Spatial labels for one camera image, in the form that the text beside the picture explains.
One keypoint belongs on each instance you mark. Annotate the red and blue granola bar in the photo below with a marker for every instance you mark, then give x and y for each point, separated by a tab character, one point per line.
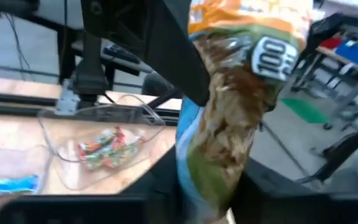
8	184

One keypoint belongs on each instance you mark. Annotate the clear plastic container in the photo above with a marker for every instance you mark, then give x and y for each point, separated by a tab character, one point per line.
73	174
14	161

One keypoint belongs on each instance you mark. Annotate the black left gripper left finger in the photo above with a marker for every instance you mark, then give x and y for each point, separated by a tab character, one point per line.
163	193

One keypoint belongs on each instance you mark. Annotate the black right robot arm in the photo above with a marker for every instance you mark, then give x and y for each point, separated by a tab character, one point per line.
89	68

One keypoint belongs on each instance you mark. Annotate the black office chair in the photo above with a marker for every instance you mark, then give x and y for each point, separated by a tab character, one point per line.
155	84

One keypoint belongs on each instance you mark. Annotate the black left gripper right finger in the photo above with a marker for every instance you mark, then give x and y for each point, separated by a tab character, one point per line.
253	189

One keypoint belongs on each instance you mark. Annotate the colourful granola bar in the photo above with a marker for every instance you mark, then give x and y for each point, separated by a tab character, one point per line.
123	155
113	140
91	150

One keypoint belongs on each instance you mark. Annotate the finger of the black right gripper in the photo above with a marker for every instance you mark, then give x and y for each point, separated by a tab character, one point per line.
179	53
312	34

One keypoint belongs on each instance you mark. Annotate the backlit black keyboard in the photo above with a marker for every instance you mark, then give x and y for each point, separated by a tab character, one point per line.
121	53

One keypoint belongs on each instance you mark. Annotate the blue and orange granola bar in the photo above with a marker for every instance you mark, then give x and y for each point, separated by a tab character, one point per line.
228	118

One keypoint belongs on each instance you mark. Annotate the green floor mat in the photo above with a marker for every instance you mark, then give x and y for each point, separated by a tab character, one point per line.
304	110

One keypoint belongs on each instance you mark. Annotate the blue topped workbench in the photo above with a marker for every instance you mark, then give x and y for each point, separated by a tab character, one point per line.
357	56

